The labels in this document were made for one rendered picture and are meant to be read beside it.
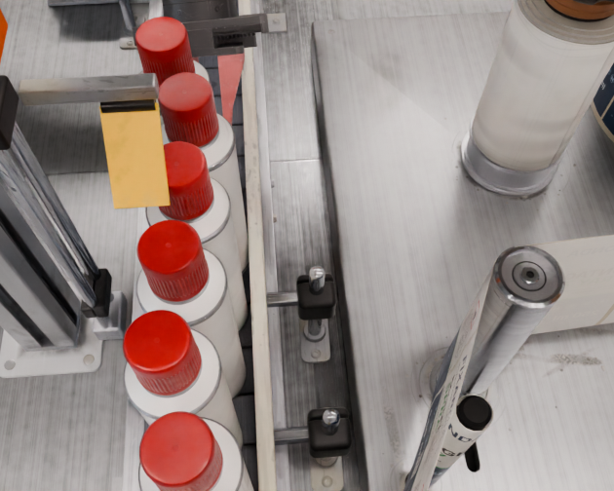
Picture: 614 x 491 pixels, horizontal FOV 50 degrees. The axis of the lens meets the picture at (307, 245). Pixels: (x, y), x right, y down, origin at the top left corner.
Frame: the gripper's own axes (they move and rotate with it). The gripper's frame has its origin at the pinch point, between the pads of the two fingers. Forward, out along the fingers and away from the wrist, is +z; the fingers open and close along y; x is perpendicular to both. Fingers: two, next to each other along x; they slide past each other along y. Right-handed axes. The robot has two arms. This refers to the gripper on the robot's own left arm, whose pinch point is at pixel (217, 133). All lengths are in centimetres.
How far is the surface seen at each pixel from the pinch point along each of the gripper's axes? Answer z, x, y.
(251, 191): 4.9, -1.3, 2.3
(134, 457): 15.2, -21.5, -6.4
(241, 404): 18.5, -12.3, -0.3
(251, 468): 21.5, -16.0, 0.1
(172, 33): -8.7, -11.6, -1.3
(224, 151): -1.4, -13.7, 1.1
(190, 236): 0.8, -23.1, -0.7
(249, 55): -5.3, 11.1, 3.4
